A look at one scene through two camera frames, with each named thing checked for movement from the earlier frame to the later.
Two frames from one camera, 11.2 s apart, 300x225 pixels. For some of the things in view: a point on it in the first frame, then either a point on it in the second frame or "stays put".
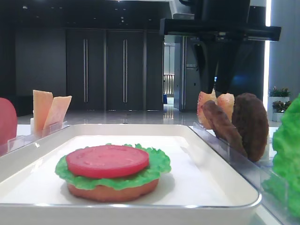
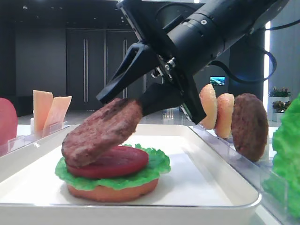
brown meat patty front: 223,127 -> 94,132
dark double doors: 115,69 stays put
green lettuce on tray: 158,163 stays put
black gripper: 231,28 -> 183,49
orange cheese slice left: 41,102 stays put
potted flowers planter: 278,103 stays put
